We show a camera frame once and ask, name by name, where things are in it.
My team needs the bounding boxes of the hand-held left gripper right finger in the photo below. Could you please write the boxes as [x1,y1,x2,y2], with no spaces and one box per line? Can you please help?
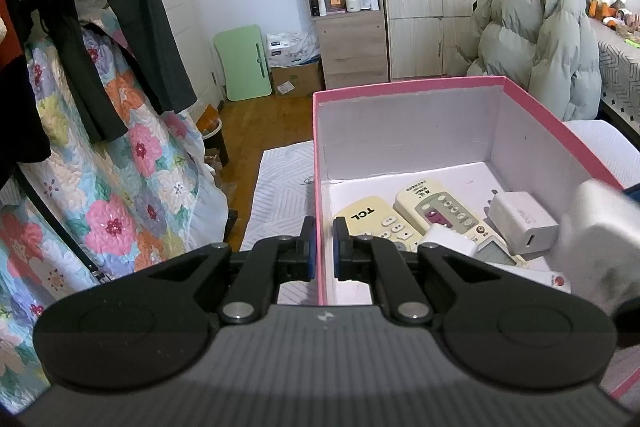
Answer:
[332,216,505,327]

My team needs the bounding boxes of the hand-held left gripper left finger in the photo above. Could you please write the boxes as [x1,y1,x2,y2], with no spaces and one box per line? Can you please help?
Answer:
[145,216,317,327]

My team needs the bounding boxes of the cream remote with black print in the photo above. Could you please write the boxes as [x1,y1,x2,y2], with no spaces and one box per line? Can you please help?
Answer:
[332,195,425,254]

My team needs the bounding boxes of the white power bank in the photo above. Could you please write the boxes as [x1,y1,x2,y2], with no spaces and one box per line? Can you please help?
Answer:
[551,178,640,319]

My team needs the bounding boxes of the white charger adapter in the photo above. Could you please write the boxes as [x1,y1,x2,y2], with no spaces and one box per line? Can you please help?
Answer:
[482,189,560,256]

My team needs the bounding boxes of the pink cardboard box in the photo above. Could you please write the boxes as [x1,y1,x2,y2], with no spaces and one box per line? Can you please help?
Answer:
[312,76,640,415]
[239,119,640,308]

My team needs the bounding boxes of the white item with red dot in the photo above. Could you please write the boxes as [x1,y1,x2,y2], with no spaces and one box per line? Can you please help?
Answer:
[517,268,572,294]

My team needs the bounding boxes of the small white adapter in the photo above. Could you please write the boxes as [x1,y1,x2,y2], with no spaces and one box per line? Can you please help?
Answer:
[422,225,479,259]

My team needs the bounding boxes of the cream remote with screen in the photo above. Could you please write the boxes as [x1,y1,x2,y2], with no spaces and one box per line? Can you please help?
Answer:
[393,178,528,268]

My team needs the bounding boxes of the geometric patterned bedspread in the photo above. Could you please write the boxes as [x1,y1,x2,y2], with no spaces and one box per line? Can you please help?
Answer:
[596,16,640,135]

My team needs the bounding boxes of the orange and white basin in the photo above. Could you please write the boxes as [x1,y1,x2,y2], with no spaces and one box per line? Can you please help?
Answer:
[196,103,230,168]

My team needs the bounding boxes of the grey puffer jacket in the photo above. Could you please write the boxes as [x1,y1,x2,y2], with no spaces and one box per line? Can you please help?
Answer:
[466,0,602,122]

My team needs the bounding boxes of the floral quilt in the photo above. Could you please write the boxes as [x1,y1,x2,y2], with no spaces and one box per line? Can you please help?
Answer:
[0,0,232,414]

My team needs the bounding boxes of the green folding table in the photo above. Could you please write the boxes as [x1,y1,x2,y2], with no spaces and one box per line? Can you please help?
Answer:
[213,24,274,102]

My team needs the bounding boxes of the tissue pack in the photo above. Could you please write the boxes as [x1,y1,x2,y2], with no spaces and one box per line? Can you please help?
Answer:
[265,30,321,68]

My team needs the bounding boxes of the dark hanging garments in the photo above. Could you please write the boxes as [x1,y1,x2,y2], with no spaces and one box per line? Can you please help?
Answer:
[0,0,199,180]

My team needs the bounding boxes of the red garment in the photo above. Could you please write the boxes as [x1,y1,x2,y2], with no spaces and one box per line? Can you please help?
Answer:
[0,0,26,75]

